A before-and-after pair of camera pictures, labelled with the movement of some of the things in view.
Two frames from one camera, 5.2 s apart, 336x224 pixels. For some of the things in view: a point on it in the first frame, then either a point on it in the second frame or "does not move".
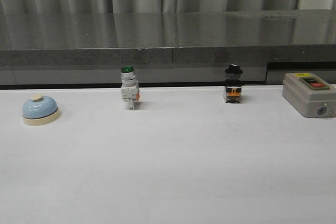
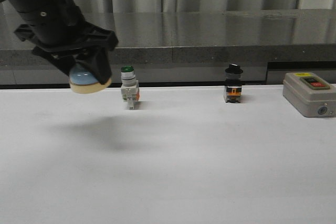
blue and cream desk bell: x=39 y=110 -> x=81 y=81
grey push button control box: x=310 y=95 does not move
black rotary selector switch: x=233 y=84 does not move
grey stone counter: x=44 y=50 does not move
